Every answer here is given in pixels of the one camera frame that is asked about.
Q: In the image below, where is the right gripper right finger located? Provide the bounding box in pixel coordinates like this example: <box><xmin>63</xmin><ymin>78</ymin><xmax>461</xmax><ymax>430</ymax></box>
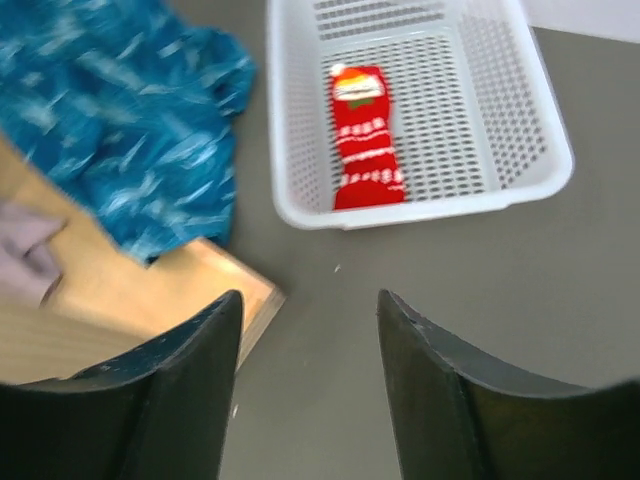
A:
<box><xmin>377</xmin><ymin>290</ymin><xmax>639</xmax><ymax>479</ymax></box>

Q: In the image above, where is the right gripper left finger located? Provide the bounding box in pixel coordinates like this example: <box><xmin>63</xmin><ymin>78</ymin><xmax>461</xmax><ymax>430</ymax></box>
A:
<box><xmin>1</xmin><ymin>290</ymin><xmax>243</xmax><ymax>479</ymax></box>

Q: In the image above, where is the mauve grey cloth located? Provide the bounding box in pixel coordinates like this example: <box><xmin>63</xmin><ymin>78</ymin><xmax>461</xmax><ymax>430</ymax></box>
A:
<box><xmin>1</xmin><ymin>200</ymin><xmax>66</xmax><ymax>307</ymax></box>

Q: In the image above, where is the blue leaf-pattern cloth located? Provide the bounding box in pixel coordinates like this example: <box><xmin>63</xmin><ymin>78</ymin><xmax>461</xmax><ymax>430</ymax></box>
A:
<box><xmin>1</xmin><ymin>1</ymin><xmax>256</xmax><ymax>264</ymax></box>

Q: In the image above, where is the white perforated plastic basket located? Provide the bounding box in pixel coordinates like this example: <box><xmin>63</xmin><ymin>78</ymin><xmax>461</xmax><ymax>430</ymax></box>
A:
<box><xmin>265</xmin><ymin>1</ymin><xmax>574</xmax><ymax>230</ymax></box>

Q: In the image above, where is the wooden hanging rack frame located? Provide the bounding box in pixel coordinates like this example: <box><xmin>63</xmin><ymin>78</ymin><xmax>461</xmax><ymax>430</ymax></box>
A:
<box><xmin>1</xmin><ymin>142</ymin><xmax>285</xmax><ymax>384</ymax></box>

